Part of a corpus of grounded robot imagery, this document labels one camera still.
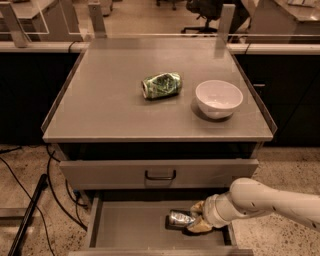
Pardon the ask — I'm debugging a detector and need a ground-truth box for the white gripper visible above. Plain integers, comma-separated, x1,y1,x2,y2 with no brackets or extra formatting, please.
187,192,241,234

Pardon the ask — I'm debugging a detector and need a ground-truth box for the silver blue redbull can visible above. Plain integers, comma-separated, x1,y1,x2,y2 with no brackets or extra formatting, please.
167,209,196,228

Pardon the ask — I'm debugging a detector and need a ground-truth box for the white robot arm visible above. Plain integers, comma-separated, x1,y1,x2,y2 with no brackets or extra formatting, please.
187,178,320,233

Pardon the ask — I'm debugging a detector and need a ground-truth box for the grey open middle drawer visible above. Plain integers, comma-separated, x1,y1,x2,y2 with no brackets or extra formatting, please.
68,189,254,256

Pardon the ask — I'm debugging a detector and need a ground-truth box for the grey top drawer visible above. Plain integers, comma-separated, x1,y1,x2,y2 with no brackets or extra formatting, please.
59,159,258,190

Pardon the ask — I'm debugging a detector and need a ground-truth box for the grey metal drawer cabinet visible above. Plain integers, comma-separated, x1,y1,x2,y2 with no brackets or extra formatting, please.
40,36,278,256

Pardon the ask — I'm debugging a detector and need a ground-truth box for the crushed green soda can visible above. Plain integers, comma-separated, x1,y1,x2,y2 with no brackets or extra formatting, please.
141,72,182,100

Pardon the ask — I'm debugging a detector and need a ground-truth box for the white ceramic bowl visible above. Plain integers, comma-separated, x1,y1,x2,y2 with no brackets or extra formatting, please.
195,80,243,119

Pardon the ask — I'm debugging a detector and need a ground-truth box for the black bar on floor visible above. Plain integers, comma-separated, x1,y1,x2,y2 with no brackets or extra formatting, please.
8,174,47,256

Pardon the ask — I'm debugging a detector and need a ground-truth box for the black office chair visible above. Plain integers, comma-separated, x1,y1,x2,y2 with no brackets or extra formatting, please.
182,0,250,34

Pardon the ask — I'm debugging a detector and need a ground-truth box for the grey background desk right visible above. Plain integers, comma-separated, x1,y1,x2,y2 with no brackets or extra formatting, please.
246,0,320,44

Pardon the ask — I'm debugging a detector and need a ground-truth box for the grey background desk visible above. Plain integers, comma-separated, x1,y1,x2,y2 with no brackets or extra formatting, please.
1,0,82,42
246,0,320,44

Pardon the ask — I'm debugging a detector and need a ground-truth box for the grey background desk left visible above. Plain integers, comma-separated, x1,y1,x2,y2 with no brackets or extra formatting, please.
1,0,82,42

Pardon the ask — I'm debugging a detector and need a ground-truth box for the clear acrylic barrier panel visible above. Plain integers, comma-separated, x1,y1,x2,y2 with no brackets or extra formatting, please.
0,0,320,43

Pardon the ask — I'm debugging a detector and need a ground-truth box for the black drawer handle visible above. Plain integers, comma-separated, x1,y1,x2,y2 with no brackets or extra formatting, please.
144,170,177,181

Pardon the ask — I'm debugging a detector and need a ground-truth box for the black floor cable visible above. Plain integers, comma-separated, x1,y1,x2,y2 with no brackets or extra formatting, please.
45,145,89,232

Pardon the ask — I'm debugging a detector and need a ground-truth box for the grey metal post right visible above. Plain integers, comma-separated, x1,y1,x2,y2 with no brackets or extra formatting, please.
217,4,235,43

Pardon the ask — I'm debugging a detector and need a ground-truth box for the grey metal post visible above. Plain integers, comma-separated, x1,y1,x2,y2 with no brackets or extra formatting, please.
217,4,235,43
88,2,107,38
0,1,29,48

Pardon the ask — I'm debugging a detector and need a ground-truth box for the grey metal post far left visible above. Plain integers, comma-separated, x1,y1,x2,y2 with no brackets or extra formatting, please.
0,1,29,48

